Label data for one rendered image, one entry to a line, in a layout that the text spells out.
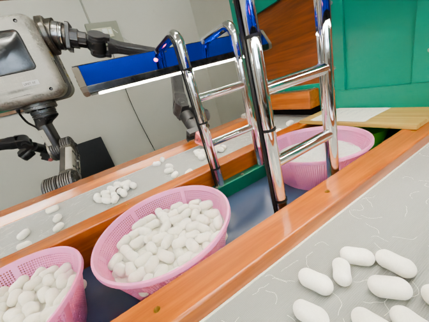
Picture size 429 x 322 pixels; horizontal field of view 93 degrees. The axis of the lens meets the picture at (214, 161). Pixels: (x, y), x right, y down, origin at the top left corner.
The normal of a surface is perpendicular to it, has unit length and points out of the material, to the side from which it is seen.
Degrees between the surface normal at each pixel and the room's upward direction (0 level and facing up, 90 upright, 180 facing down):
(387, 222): 0
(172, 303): 0
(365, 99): 90
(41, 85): 90
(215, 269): 0
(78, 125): 90
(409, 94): 90
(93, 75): 58
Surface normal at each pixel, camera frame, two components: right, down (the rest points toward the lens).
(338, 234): -0.26, -0.90
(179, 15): 0.52, 0.18
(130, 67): 0.26, -0.31
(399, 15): -0.84, 0.39
